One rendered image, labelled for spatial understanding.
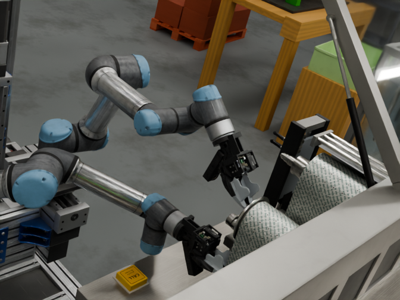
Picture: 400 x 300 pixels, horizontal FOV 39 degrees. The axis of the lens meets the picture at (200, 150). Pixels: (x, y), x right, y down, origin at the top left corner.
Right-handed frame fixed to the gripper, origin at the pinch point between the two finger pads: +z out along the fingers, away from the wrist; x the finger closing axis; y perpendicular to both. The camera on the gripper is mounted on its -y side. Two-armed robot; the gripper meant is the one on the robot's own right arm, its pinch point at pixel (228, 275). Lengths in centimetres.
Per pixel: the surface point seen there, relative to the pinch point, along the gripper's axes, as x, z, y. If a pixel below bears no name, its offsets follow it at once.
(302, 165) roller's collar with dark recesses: 28.7, -5.0, 26.5
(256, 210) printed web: 3.2, -0.6, 21.5
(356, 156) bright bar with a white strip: 33.3, 7.5, 35.9
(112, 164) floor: 126, -183, -109
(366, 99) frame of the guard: -14, 21, 69
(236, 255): -0.2, 0.2, 7.6
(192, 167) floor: 180, -155, -109
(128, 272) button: -10.4, -27.2, -16.6
